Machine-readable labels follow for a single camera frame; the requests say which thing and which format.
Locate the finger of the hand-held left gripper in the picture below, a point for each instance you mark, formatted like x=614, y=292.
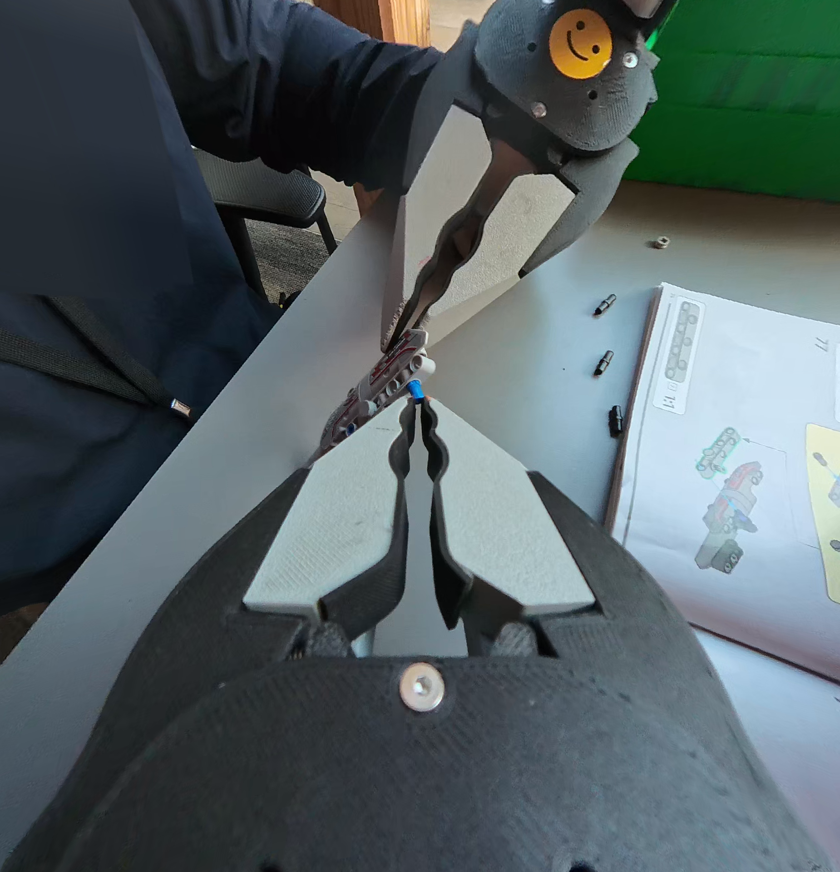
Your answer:
x=522, y=225
x=437, y=177

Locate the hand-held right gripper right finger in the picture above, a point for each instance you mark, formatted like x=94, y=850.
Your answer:
x=508, y=531

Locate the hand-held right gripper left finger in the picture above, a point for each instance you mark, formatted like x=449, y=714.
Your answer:
x=324, y=531

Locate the grey lego beam assembly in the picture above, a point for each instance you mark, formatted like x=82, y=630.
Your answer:
x=386, y=381

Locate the blue lego pin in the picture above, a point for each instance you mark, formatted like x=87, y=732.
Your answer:
x=414, y=390

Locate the person's left forearm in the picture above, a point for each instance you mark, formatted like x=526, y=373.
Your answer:
x=290, y=88

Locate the black lego pin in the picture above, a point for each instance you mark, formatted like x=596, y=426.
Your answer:
x=604, y=304
x=615, y=419
x=603, y=362

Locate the lego instruction booklet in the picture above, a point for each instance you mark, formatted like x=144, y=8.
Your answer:
x=754, y=381

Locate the small metal nut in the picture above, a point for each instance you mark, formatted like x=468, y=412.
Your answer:
x=660, y=241

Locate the green fabric box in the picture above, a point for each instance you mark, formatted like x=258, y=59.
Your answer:
x=754, y=88

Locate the black mesh office chair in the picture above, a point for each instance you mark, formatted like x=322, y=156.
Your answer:
x=270, y=191

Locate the person's dark blue clothing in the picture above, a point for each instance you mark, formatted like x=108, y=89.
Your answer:
x=86, y=204

